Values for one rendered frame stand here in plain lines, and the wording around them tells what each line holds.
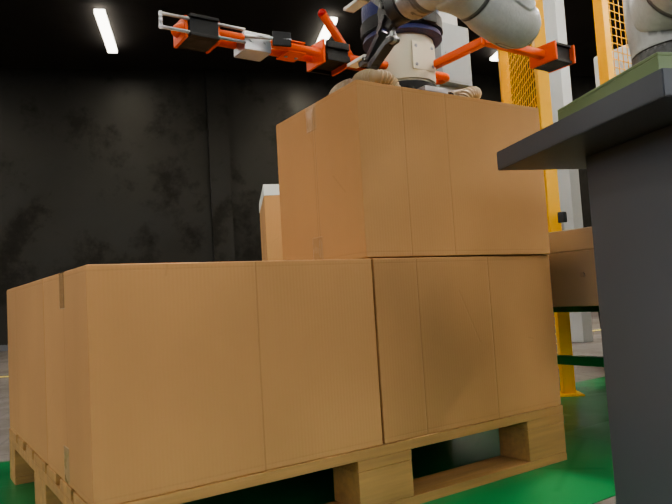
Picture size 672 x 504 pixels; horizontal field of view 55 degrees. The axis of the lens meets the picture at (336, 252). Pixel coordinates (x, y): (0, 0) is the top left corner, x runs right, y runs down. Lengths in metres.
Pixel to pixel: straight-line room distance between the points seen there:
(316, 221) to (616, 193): 0.70
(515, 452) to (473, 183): 0.70
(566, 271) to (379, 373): 0.69
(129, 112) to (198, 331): 8.97
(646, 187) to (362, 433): 0.73
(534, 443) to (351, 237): 0.72
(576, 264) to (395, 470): 0.77
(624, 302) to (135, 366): 0.88
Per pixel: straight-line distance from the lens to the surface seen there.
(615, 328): 1.31
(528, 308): 1.75
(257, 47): 1.58
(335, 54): 1.67
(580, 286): 1.86
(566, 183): 5.40
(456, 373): 1.56
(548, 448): 1.82
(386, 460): 1.45
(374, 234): 1.43
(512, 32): 1.41
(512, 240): 1.71
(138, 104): 10.12
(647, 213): 1.22
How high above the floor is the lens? 0.47
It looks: 4 degrees up
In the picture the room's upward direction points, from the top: 3 degrees counter-clockwise
